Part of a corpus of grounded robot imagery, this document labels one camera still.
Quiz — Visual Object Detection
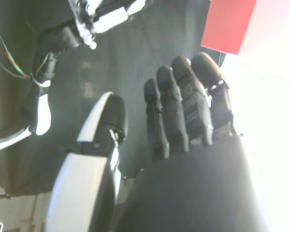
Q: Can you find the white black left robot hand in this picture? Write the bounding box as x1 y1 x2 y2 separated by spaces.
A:
44 52 266 232

